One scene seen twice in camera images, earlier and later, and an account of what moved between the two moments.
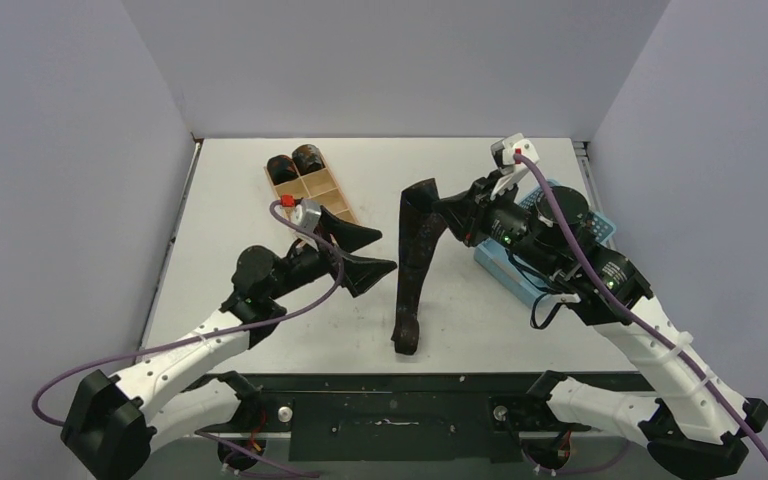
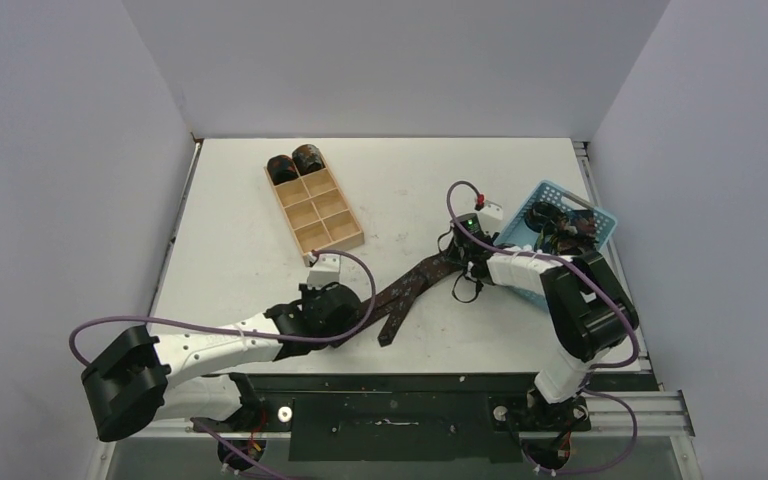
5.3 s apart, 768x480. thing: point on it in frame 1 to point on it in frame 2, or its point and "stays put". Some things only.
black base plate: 385,417 stays put
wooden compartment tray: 319,186 stays put
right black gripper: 466,213 to 459,250
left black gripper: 361,272 to 308,293
